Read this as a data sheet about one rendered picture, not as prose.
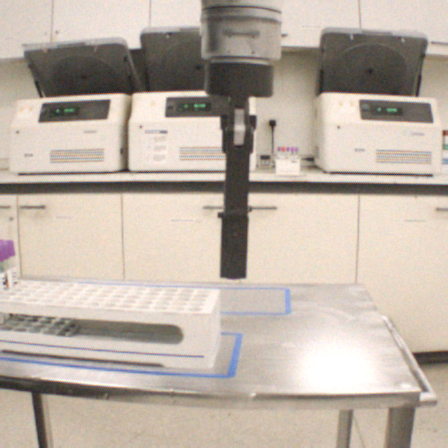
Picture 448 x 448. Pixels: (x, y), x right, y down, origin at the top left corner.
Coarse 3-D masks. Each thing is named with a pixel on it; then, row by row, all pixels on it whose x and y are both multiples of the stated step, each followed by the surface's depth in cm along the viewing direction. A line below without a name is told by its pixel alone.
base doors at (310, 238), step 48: (48, 240) 264; (96, 240) 263; (144, 240) 262; (192, 240) 260; (288, 240) 259; (336, 240) 258; (384, 240) 257; (432, 240) 256; (384, 288) 260; (432, 288) 258; (432, 336) 261
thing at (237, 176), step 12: (228, 132) 59; (252, 132) 60; (228, 144) 60; (228, 156) 61; (240, 156) 61; (228, 168) 61; (240, 168) 61; (228, 180) 62; (240, 180) 62; (228, 192) 62; (240, 192) 62; (228, 204) 63; (240, 204) 63
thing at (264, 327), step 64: (256, 320) 78; (320, 320) 78; (384, 320) 90; (0, 384) 57; (64, 384) 57; (128, 384) 56; (192, 384) 57; (256, 384) 57; (320, 384) 56; (384, 384) 56
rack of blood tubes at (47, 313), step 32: (32, 288) 69; (64, 288) 69; (96, 288) 71; (128, 288) 71; (160, 288) 70; (192, 288) 70; (32, 320) 68; (64, 320) 70; (96, 320) 72; (128, 320) 61; (160, 320) 61; (192, 320) 61; (32, 352) 63; (64, 352) 62; (96, 352) 62; (160, 352) 61; (192, 352) 61
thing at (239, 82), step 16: (208, 64) 62; (224, 64) 61; (240, 64) 60; (256, 64) 61; (208, 80) 63; (224, 80) 61; (240, 80) 61; (256, 80) 61; (272, 80) 63; (224, 96) 63; (240, 96) 61; (256, 96) 63
